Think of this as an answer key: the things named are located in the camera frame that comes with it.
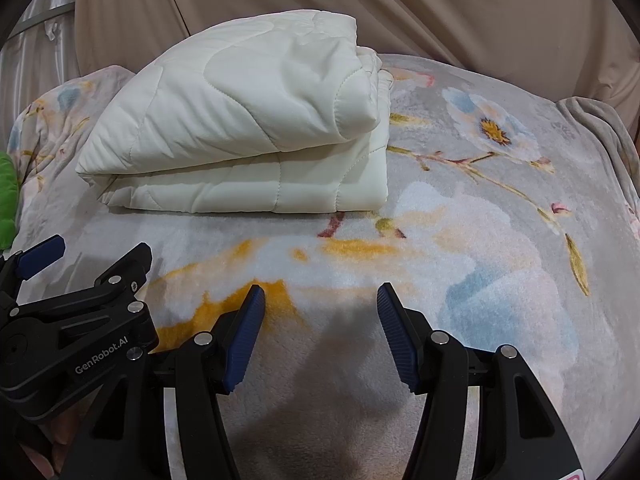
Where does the white quilted comforter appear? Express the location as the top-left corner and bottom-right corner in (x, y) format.
(75, 9), (393, 215)

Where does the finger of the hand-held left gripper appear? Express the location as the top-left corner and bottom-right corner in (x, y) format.
(29, 242), (153, 333)
(0, 235), (67, 307)

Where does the beige draped cloth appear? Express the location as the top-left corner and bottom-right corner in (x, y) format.
(74, 0), (640, 128)

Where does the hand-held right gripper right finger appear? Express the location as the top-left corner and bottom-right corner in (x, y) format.
(376, 282), (583, 480)

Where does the white sheer curtain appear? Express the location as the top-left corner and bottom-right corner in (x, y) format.
(0, 0), (83, 128)

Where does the green plush cloth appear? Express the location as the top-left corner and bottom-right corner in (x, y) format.
(0, 150), (21, 252)

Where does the floral fleece blanket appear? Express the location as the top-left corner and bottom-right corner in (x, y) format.
(7, 52), (640, 480)

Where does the grey metal rod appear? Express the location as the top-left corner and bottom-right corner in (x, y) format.
(7, 2), (76, 39)

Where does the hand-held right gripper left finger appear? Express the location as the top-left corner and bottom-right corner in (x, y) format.
(60, 284), (266, 480)

